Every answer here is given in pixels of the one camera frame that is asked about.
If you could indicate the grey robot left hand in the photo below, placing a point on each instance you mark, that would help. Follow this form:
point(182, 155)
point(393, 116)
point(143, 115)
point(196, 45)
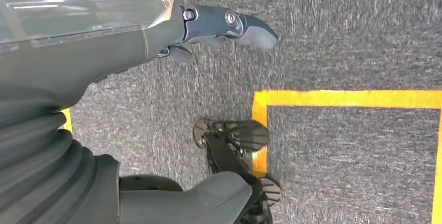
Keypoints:
point(86, 43)

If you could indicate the yellow floor tape square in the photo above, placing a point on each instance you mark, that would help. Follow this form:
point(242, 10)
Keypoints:
point(67, 120)
point(345, 98)

